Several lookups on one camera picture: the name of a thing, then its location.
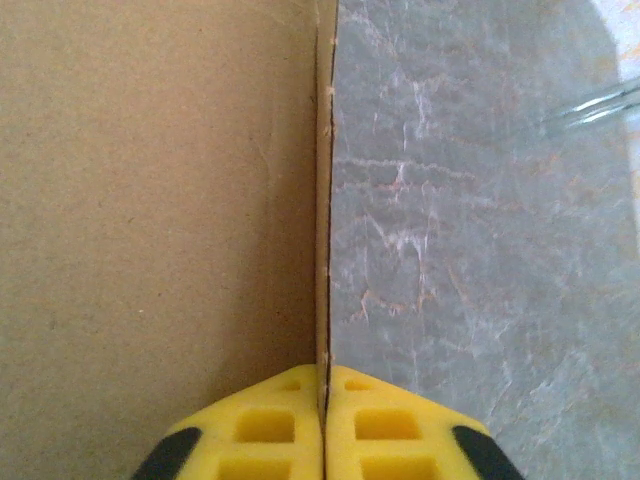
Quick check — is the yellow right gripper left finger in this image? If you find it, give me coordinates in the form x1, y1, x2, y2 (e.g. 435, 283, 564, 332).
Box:
130, 363, 322, 480

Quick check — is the brown cardboard paper box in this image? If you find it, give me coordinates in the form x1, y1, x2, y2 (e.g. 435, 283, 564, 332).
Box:
0, 0, 338, 480

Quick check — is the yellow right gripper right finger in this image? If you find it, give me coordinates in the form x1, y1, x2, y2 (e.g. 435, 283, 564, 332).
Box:
324, 365, 525, 480

